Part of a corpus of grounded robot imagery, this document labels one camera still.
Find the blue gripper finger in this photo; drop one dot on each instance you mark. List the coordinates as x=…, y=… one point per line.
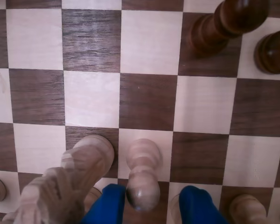
x=198, y=207
x=109, y=205

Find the light wooden knight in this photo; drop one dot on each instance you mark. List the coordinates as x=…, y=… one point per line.
x=93, y=154

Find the wooden chessboard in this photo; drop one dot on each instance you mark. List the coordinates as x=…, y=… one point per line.
x=149, y=100

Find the dark wooden pawn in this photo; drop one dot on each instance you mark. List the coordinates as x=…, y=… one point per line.
x=273, y=52
x=224, y=25

